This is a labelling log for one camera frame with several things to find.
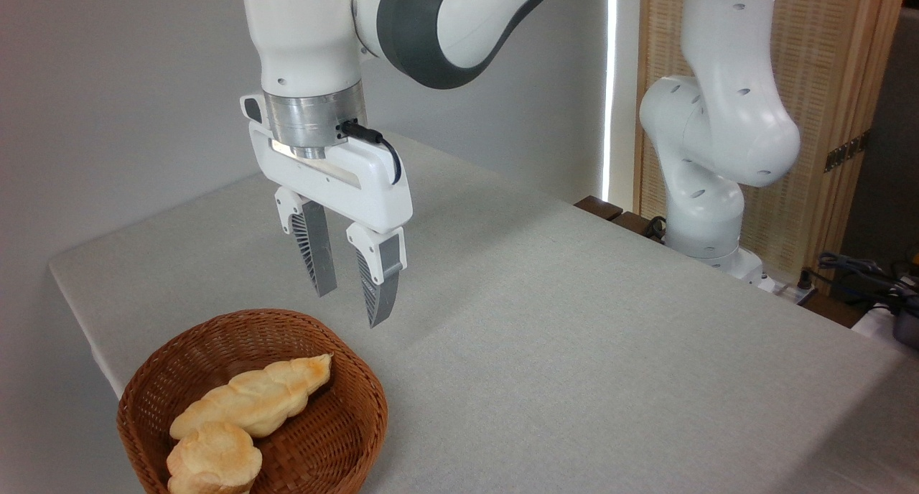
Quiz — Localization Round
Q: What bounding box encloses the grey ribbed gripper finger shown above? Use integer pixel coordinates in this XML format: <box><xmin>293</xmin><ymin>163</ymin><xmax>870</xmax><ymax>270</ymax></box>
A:
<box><xmin>347</xmin><ymin>223</ymin><xmax>408</xmax><ymax>329</ymax></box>
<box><xmin>274</xmin><ymin>186</ymin><xmax>338</xmax><ymax>298</ymax></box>

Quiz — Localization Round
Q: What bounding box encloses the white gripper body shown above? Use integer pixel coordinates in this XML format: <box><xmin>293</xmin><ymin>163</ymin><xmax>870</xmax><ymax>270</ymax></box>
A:
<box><xmin>241</xmin><ymin>94</ymin><xmax>414</xmax><ymax>235</ymax></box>

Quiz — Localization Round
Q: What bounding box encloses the small round bread roll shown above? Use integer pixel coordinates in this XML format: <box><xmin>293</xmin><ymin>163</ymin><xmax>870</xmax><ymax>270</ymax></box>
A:
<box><xmin>167</xmin><ymin>421</ymin><xmax>263</xmax><ymax>494</ymax></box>

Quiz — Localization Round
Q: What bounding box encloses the long twisted bread loaf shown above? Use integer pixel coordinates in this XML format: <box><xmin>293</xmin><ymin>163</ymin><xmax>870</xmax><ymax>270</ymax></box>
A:
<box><xmin>169</xmin><ymin>353</ymin><xmax>334</xmax><ymax>439</ymax></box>

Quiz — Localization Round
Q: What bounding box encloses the brown woven wicker basket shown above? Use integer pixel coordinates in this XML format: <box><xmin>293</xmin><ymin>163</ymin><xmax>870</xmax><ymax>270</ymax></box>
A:
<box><xmin>116</xmin><ymin>308</ymin><xmax>389</xmax><ymax>494</ymax></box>

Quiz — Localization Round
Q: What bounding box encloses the dark wooden block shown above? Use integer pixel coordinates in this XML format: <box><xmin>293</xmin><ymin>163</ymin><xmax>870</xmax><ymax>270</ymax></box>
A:
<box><xmin>574</xmin><ymin>195</ymin><xmax>625</xmax><ymax>222</ymax></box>

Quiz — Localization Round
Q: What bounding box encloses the white power strip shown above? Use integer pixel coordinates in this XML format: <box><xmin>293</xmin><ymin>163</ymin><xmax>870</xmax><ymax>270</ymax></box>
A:
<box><xmin>760</xmin><ymin>274</ymin><xmax>819</xmax><ymax>307</ymax></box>

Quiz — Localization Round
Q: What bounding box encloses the dark metal screen hinge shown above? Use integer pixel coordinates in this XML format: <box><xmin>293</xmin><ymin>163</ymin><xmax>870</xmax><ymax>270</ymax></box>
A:
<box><xmin>824</xmin><ymin>131</ymin><xmax>872</xmax><ymax>173</ymax></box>

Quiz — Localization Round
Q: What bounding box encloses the wooden woven folding screen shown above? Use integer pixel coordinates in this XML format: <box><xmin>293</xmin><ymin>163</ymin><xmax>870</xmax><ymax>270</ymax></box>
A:
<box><xmin>633</xmin><ymin>0</ymin><xmax>910</xmax><ymax>288</ymax></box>

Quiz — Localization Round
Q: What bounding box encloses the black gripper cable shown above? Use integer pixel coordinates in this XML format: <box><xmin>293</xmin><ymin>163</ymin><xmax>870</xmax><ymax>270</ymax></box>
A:
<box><xmin>339</xmin><ymin>121</ymin><xmax>403</xmax><ymax>186</ymax></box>

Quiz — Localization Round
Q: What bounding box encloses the bundle of dark cables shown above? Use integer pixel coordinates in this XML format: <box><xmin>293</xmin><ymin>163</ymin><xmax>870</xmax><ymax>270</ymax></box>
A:
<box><xmin>806</xmin><ymin>251</ymin><xmax>919</xmax><ymax>317</ymax></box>

